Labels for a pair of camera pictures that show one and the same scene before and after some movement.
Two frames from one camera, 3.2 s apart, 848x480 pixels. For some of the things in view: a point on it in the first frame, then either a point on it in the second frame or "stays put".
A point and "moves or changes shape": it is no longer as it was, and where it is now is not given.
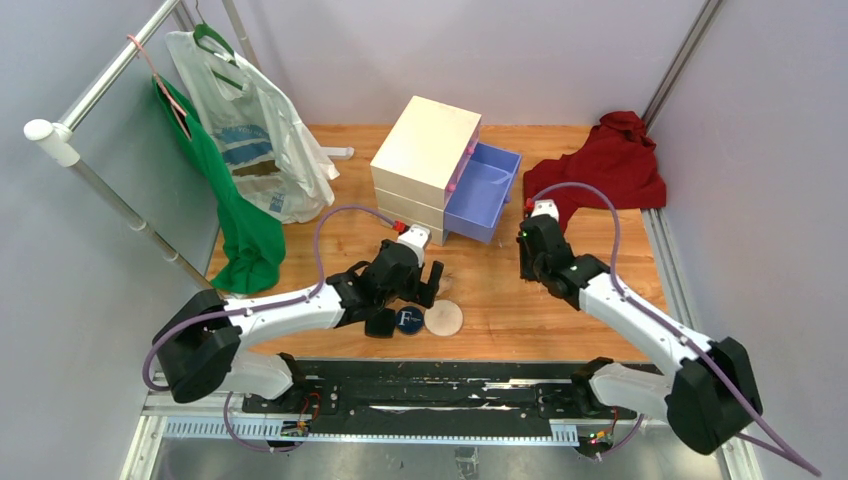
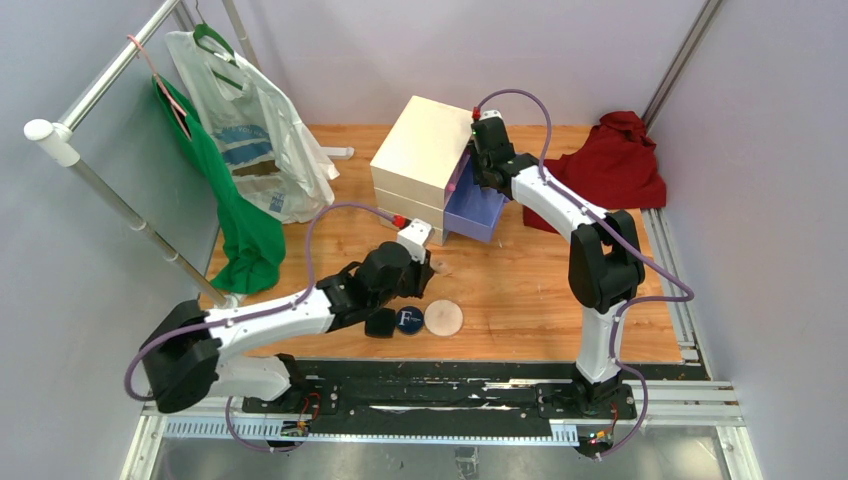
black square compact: x=382 y=324 stays put
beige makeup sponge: x=445 y=284 moves or changes shape
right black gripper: x=527 y=272 to x=479 y=179
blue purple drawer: x=476 y=199 stays put
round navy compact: x=409 y=320 stays put
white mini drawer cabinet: x=414 y=167 stays put
